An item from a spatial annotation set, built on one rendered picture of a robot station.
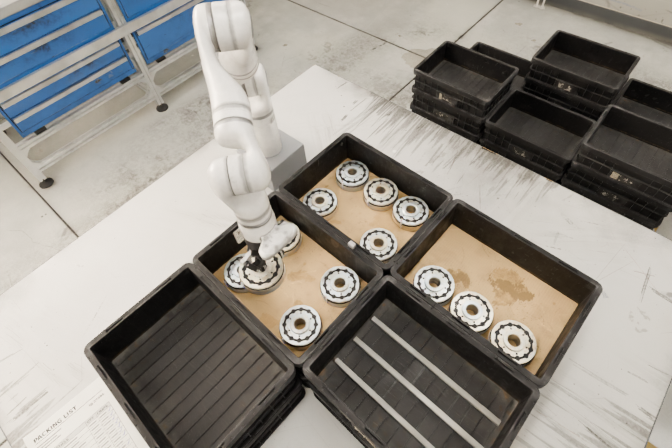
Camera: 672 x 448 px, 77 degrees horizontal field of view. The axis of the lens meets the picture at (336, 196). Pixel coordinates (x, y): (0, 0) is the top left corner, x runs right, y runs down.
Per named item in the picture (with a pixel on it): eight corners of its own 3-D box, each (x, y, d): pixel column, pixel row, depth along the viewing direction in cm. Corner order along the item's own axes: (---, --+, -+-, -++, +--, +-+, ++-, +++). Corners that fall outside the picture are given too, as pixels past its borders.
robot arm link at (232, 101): (199, 117, 72) (249, 111, 73) (186, -7, 80) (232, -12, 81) (211, 142, 80) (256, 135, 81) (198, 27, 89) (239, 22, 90)
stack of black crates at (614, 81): (506, 126, 239) (531, 57, 203) (530, 98, 252) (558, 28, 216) (577, 159, 222) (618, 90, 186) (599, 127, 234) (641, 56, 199)
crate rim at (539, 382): (386, 276, 105) (386, 272, 103) (454, 201, 117) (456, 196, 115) (540, 393, 87) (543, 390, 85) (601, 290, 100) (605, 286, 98)
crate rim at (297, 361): (192, 263, 110) (189, 259, 108) (277, 193, 123) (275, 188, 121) (299, 371, 93) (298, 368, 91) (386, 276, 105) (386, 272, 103)
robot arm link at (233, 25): (246, -11, 79) (256, 37, 105) (194, -6, 78) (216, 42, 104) (254, 38, 80) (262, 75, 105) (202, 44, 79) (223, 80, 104)
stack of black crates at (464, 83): (405, 136, 239) (412, 69, 203) (435, 107, 252) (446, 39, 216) (468, 169, 222) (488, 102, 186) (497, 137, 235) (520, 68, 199)
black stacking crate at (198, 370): (107, 364, 106) (82, 349, 96) (203, 281, 118) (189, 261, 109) (202, 496, 88) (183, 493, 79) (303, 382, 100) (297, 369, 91)
